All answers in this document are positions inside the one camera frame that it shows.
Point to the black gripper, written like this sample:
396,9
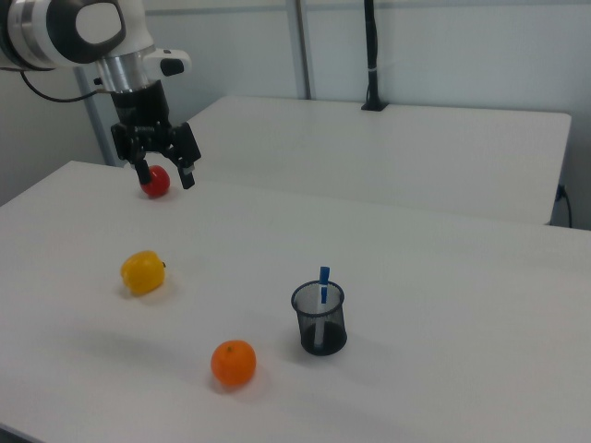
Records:
141,108

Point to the white marker pen blue cap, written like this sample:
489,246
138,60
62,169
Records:
324,277

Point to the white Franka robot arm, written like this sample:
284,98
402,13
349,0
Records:
46,27

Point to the black mesh pen cup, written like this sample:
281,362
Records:
318,339

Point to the red apple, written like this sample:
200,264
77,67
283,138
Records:
158,182

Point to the yellow bell pepper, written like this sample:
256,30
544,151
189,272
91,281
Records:
143,272

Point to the orange fruit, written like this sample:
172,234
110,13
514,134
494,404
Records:
233,363

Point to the black pole with base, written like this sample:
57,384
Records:
371,69

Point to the grey metal frame post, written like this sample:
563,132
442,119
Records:
94,124

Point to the grey partition post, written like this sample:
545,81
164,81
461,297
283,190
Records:
302,46

